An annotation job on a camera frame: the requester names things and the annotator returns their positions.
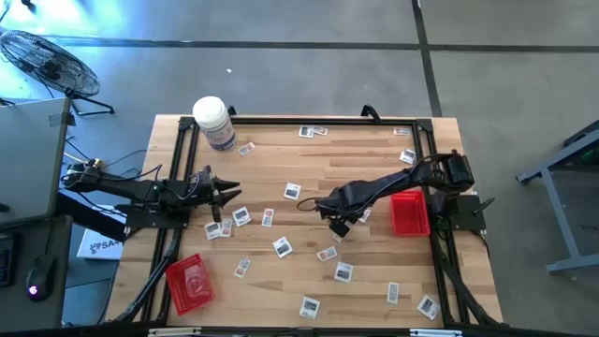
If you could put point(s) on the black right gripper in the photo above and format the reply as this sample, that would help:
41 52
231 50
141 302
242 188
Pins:
337 208

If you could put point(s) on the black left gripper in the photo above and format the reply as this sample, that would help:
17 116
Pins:
206 194

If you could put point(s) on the white packet red print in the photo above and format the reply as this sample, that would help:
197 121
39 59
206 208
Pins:
401 131
242 268
366 216
320 130
246 149
267 217
226 227

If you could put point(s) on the white packet dark print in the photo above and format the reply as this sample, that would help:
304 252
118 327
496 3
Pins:
407 156
241 216
306 131
393 293
213 230
292 191
343 272
282 246
428 307
309 307

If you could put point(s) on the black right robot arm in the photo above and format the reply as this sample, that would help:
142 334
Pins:
388 185

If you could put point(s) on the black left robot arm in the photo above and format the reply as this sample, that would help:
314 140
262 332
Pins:
131 189

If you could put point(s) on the white wipes canister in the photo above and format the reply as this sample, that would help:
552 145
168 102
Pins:
213 119

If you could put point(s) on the red plastic mesh basket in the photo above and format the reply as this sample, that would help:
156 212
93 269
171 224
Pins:
182 290
409 215

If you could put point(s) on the white cardboard box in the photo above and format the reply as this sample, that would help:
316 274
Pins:
100 245

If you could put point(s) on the black beam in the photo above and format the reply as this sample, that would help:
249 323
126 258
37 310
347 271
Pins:
89 216

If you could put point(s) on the black computer mouse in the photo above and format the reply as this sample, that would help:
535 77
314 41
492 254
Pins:
41 276

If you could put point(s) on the black floor fan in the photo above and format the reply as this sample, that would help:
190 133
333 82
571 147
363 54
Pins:
49 65

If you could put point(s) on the black keyboard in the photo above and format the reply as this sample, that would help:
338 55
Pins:
5 259

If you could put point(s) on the dark desk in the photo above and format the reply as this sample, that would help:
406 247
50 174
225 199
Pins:
14 309

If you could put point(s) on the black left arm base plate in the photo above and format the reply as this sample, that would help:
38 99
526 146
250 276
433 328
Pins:
145 220

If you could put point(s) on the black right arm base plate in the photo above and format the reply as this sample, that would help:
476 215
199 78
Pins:
463 210

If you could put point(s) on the white bracket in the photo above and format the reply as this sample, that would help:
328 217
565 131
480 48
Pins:
173 332
435 332

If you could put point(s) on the grey metal table frame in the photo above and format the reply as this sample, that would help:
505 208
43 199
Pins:
556 201

